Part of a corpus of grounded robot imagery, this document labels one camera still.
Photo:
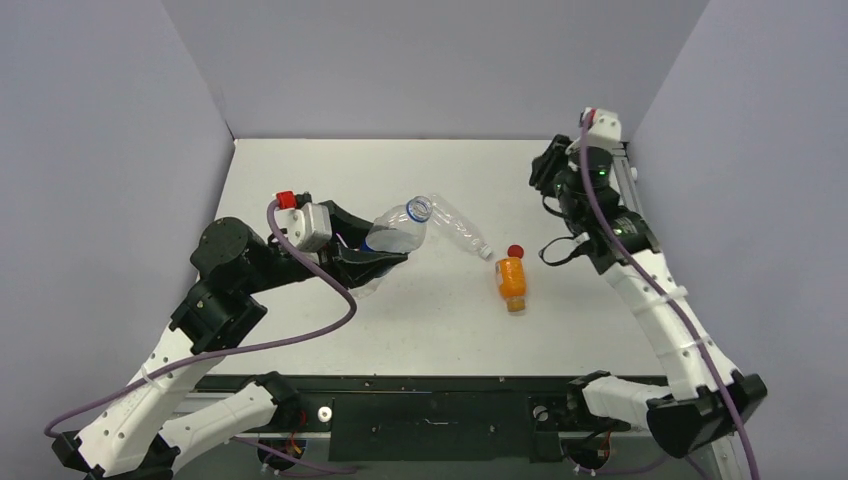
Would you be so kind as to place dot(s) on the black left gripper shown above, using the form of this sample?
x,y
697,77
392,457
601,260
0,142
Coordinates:
x,y
351,266

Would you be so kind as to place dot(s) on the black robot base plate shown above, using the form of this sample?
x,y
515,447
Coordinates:
x,y
420,418

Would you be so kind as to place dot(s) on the orange juice bottle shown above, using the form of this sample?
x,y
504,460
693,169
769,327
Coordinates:
x,y
511,282

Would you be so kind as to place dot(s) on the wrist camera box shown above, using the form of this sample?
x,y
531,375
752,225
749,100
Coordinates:
x,y
307,228
601,128

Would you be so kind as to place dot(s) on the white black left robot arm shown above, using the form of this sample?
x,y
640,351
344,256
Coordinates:
x,y
137,434

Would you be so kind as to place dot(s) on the Pepsi bottle blue label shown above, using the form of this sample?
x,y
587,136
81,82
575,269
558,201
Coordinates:
x,y
400,230

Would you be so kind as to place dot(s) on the red bottle cap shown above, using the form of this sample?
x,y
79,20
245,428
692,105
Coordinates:
x,y
515,251

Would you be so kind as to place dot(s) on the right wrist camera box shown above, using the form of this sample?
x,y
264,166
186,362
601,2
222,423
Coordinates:
x,y
601,128

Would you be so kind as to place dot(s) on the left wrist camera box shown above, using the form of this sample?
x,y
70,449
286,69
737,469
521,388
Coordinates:
x,y
307,228

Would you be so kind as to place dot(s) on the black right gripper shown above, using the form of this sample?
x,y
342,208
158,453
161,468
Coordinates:
x,y
544,168

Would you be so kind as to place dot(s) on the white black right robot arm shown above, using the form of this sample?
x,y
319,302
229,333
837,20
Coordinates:
x,y
706,396

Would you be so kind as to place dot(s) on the clear crushed plastic bottle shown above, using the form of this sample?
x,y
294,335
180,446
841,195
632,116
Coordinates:
x,y
450,222

